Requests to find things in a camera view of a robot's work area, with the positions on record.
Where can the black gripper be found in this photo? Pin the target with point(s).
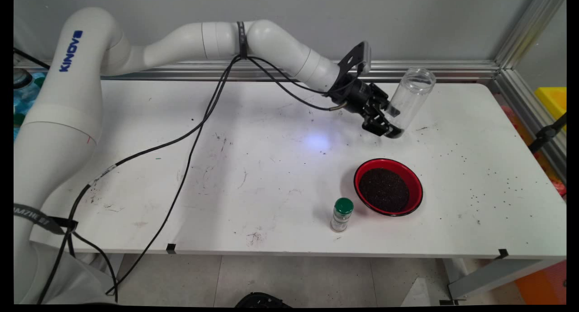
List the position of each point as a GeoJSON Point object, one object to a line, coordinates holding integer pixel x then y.
{"type": "Point", "coordinates": [355, 95]}

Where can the clear plastic jar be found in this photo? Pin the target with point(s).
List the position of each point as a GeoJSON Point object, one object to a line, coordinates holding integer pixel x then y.
{"type": "Point", "coordinates": [414, 92]}

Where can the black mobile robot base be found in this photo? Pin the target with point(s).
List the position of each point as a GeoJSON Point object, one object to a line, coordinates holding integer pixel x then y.
{"type": "Point", "coordinates": [262, 300]}

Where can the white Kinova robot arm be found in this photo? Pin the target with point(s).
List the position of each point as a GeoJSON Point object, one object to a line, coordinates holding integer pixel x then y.
{"type": "Point", "coordinates": [59, 113]}

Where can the black seeds pile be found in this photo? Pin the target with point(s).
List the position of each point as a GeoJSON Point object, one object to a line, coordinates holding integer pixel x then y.
{"type": "Point", "coordinates": [383, 192]}

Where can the red bowl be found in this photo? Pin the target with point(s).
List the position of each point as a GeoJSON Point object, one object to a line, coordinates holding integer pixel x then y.
{"type": "Point", "coordinates": [416, 185]}

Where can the green capped spice bottle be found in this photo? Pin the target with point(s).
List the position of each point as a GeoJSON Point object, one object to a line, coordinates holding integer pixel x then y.
{"type": "Point", "coordinates": [341, 217]}

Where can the black clamp rod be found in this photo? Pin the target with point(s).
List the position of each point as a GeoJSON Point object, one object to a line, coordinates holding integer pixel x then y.
{"type": "Point", "coordinates": [545, 134]}

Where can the yellow plastic block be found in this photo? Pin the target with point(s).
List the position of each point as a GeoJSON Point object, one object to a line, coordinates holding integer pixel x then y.
{"type": "Point", "coordinates": [554, 101]}

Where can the black tape marker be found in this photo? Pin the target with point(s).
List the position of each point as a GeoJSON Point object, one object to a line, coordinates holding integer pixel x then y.
{"type": "Point", "coordinates": [171, 248]}
{"type": "Point", "coordinates": [502, 254]}

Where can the red plastic item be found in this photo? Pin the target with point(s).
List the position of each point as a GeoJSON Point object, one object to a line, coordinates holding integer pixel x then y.
{"type": "Point", "coordinates": [560, 188]}

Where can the grey table leg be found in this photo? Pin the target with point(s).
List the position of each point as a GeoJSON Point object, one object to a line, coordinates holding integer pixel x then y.
{"type": "Point", "coordinates": [493, 276]}

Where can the orange floor item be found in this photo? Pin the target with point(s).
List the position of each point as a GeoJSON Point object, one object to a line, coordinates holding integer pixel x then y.
{"type": "Point", "coordinates": [543, 285]}

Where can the clear blue water bottle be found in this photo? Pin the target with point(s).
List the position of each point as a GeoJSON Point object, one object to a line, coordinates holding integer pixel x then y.
{"type": "Point", "coordinates": [25, 97]}

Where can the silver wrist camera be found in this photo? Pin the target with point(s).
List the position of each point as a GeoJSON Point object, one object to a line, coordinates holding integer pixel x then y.
{"type": "Point", "coordinates": [367, 59]}

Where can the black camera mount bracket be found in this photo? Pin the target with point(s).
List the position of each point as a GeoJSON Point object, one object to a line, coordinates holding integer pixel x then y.
{"type": "Point", "coordinates": [348, 61]}

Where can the long aluminium frame rail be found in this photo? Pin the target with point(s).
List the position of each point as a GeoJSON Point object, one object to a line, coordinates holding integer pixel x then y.
{"type": "Point", "coordinates": [466, 70]}

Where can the aluminium side rail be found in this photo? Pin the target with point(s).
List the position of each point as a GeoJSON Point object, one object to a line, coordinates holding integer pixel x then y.
{"type": "Point", "coordinates": [529, 117]}

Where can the aluminium frame post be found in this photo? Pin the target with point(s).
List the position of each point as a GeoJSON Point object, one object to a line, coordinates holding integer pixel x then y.
{"type": "Point", "coordinates": [529, 29]}

